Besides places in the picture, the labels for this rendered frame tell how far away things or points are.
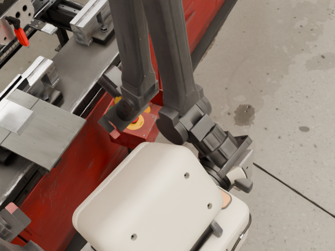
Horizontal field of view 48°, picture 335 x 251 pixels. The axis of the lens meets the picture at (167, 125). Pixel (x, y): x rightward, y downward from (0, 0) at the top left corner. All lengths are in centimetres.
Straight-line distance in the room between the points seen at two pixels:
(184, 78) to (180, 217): 25
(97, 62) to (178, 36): 82
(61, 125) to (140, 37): 50
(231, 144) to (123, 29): 32
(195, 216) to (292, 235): 147
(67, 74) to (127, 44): 71
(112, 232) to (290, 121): 191
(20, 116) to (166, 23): 69
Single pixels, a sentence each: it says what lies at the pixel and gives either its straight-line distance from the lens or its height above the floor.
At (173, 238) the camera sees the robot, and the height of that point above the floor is 133.
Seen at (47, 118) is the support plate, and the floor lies 100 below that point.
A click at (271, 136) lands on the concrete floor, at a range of 228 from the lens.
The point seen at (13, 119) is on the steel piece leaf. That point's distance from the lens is 120.
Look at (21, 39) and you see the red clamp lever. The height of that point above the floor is 119.
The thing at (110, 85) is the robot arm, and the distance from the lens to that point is 93.
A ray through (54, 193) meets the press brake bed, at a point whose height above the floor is 63.
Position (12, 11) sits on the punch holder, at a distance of 112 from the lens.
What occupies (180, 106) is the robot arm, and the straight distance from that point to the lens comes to 74.
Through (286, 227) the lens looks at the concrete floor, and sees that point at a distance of 207.
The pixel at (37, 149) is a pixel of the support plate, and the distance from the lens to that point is 112.
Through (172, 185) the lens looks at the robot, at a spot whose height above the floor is 138.
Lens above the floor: 192
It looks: 58 degrees down
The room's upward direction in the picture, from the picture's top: 4 degrees counter-clockwise
